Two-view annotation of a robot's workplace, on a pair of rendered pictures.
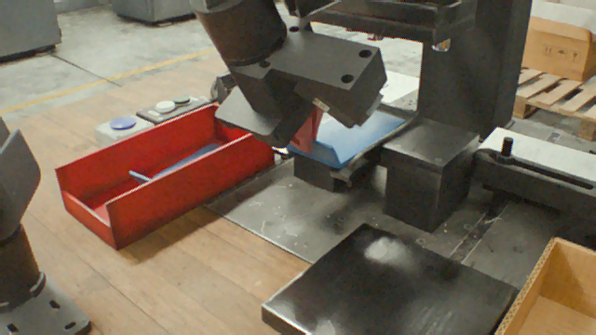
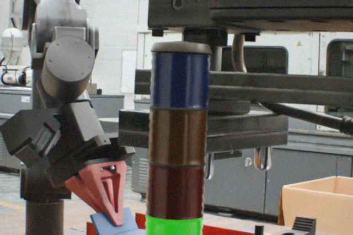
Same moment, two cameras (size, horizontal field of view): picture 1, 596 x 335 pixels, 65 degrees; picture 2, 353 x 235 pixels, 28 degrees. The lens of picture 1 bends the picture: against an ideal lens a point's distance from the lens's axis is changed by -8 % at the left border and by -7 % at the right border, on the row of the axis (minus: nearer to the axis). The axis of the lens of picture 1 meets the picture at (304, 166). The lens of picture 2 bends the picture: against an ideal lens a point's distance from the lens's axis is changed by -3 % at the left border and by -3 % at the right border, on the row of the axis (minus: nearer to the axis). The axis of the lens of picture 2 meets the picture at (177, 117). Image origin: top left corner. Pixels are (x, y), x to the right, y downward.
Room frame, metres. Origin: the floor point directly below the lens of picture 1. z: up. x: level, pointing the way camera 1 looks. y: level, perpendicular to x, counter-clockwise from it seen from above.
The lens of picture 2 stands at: (0.47, -0.84, 1.17)
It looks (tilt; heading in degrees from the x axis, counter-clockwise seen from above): 3 degrees down; 86
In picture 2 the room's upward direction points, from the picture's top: 2 degrees clockwise
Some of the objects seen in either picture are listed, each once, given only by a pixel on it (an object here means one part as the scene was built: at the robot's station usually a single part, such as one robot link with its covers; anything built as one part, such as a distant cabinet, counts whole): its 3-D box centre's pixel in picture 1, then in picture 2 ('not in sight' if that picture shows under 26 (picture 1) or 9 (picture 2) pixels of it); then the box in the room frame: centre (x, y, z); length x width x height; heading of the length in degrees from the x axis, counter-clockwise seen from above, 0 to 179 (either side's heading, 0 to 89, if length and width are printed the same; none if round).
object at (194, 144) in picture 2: not in sight; (177, 135); (0.50, -0.38, 1.14); 0.04 x 0.04 x 0.03
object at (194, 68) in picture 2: not in sight; (180, 80); (0.50, -0.38, 1.17); 0.04 x 0.04 x 0.03
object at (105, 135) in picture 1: (126, 141); not in sight; (0.66, 0.27, 0.90); 0.07 x 0.07 x 0.06; 51
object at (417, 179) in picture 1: (382, 160); not in sight; (0.54, -0.09, 0.94); 0.20 x 0.10 x 0.07; 51
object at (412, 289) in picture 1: (393, 305); not in sight; (0.32, -0.08, 0.91); 0.17 x 0.16 x 0.02; 51
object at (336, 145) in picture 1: (345, 125); (160, 231); (0.50, -0.05, 1.00); 0.15 x 0.07 x 0.03; 141
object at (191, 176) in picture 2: not in sight; (175, 188); (0.50, -0.38, 1.10); 0.04 x 0.04 x 0.03
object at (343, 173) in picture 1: (359, 161); not in sight; (0.46, -0.06, 0.98); 0.07 x 0.02 x 0.01; 141
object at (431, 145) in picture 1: (384, 127); not in sight; (0.54, -0.09, 0.98); 0.20 x 0.10 x 0.01; 51
